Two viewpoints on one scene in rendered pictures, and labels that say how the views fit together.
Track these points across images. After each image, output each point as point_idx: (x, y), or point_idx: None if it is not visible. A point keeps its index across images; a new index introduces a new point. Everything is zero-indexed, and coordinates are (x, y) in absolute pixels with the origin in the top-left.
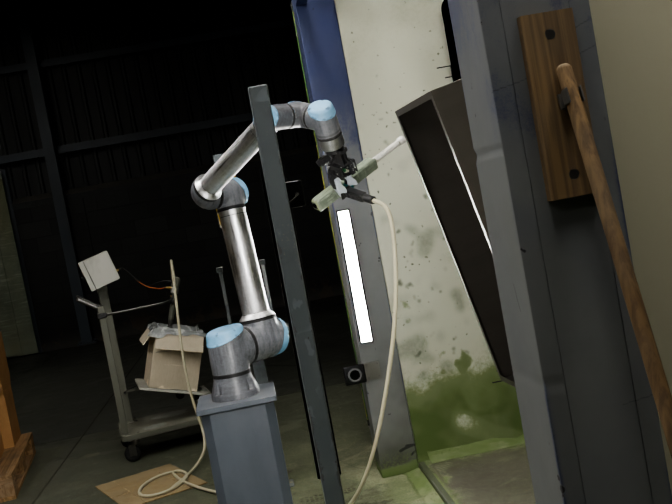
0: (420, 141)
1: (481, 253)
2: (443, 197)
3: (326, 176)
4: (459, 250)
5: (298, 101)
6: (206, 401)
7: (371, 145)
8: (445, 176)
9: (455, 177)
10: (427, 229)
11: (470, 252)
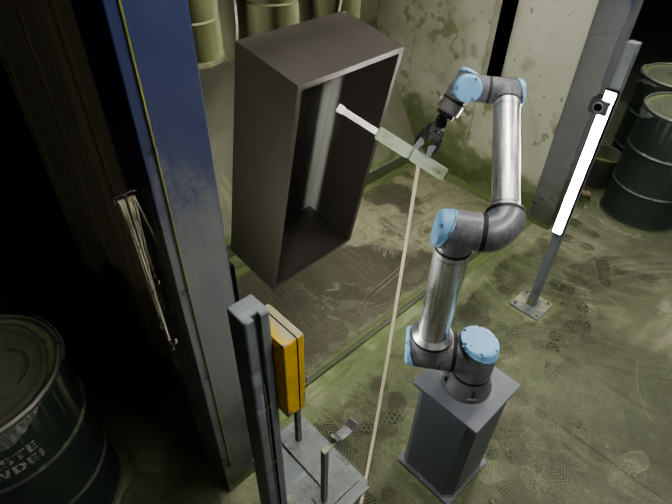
0: (284, 115)
1: (263, 205)
2: (277, 166)
3: (218, 230)
4: (276, 208)
5: (467, 74)
6: (490, 403)
7: None
8: (272, 146)
9: (266, 144)
10: None
11: (270, 207)
